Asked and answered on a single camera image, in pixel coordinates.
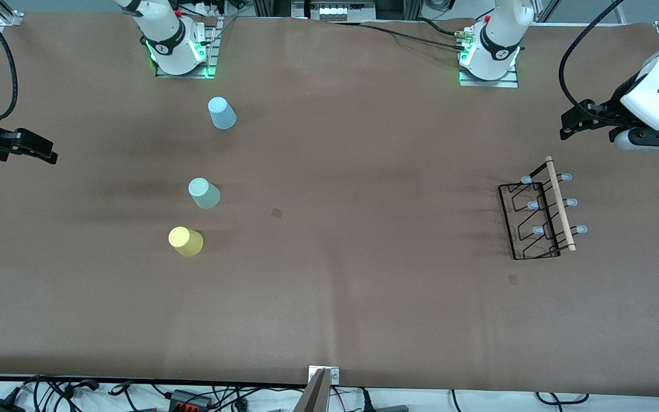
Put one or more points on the yellow plastic cup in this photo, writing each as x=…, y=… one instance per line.
x=186, y=241

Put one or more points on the pale green plastic cup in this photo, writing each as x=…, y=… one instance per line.
x=205, y=193

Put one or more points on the orange black connector block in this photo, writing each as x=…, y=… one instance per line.
x=189, y=400

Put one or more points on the black power adapter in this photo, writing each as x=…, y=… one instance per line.
x=0, y=406

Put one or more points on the aluminium right arm base plate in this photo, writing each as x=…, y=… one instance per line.
x=210, y=51

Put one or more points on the light blue plastic cup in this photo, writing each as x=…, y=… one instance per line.
x=222, y=113

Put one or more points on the grey box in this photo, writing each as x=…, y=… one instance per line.
x=392, y=408

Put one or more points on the aluminium left arm base plate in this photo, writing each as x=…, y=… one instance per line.
x=489, y=83

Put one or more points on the brown table cover mat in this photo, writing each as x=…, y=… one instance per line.
x=364, y=286

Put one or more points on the grey camera stand bar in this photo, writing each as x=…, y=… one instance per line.
x=313, y=400

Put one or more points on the black plug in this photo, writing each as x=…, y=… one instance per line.
x=366, y=403

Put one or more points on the white metal bracket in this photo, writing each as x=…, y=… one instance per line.
x=334, y=376

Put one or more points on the power strip with white sockets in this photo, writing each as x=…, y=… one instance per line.
x=332, y=11

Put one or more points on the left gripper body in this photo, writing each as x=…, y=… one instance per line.
x=614, y=106

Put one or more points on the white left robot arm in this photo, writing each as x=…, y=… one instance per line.
x=498, y=40

